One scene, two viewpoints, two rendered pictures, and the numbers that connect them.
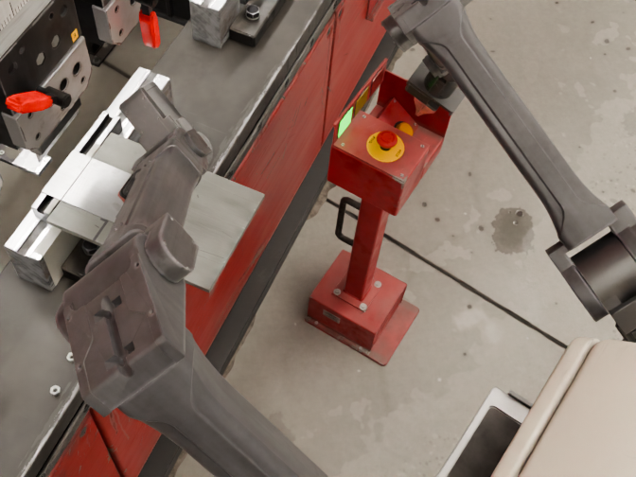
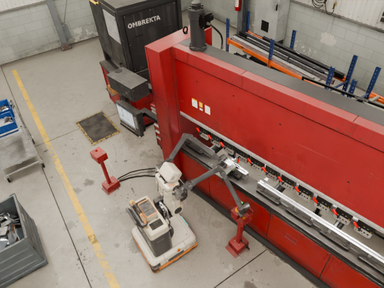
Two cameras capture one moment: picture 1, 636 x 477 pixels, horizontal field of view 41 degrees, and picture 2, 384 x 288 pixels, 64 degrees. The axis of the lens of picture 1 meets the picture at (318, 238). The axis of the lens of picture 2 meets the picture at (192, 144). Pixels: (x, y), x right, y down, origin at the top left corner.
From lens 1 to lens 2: 320 cm
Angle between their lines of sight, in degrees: 67
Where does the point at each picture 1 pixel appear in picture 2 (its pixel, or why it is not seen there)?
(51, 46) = (229, 146)
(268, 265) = (250, 231)
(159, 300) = (187, 135)
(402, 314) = (234, 254)
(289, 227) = (258, 238)
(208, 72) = (252, 185)
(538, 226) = not seen: outside the picture
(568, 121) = not seen: outside the picture
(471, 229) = (252, 278)
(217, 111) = (244, 184)
